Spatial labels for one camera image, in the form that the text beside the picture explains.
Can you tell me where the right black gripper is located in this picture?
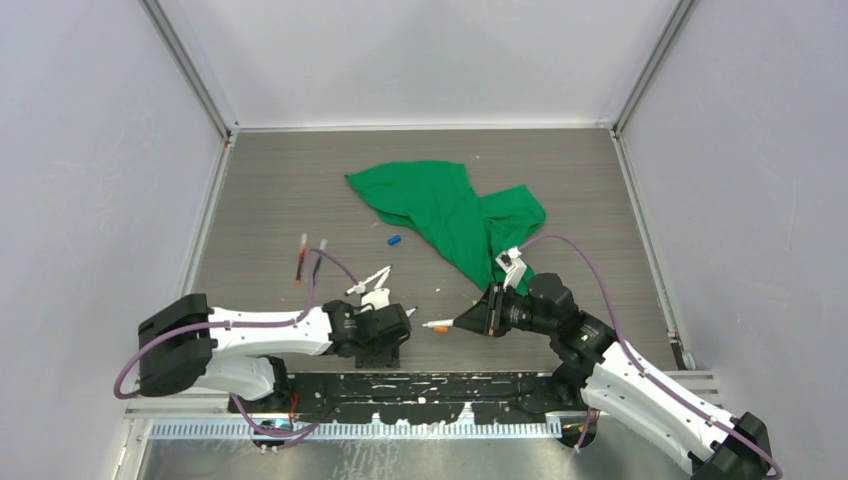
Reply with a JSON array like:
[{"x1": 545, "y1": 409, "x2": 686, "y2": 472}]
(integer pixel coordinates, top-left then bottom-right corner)
[{"x1": 454, "y1": 282, "x2": 557, "y2": 338}]

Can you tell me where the white marker green tip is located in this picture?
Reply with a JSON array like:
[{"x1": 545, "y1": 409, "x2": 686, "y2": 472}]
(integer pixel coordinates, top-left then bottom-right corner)
[{"x1": 422, "y1": 319, "x2": 453, "y2": 330}]

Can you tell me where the red orange pen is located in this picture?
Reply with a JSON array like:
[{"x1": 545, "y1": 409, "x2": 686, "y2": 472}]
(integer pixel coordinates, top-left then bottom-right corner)
[{"x1": 295, "y1": 233, "x2": 308, "y2": 287}]

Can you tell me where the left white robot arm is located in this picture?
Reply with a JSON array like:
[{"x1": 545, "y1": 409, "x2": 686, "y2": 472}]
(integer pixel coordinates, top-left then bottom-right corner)
[{"x1": 138, "y1": 289, "x2": 411, "y2": 413}]

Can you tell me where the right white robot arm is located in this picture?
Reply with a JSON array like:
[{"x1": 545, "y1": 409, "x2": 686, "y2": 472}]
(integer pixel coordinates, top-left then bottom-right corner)
[{"x1": 452, "y1": 273, "x2": 773, "y2": 479}]

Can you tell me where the white marker blue tip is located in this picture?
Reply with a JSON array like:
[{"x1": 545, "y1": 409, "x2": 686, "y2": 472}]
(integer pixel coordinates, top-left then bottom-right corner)
[{"x1": 373, "y1": 266, "x2": 391, "y2": 291}]

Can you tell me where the green cloth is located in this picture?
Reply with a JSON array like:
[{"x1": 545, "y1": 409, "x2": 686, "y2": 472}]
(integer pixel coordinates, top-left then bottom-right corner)
[{"x1": 345, "y1": 160, "x2": 547, "y2": 290}]

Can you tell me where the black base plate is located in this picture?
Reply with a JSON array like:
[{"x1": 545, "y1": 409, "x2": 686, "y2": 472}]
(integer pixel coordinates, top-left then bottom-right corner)
[{"x1": 242, "y1": 372, "x2": 587, "y2": 425}]

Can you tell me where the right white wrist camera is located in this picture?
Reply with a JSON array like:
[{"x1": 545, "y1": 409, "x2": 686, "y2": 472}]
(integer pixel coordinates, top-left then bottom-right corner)
[{"x1": 495, "y1": 247, "x2": 527, "y2": 289}]

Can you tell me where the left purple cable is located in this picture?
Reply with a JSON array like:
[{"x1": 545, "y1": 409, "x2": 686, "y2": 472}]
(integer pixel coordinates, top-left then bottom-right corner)
[{"x1": 112, "y1": 248, "x2": 362, "y2": 452}]

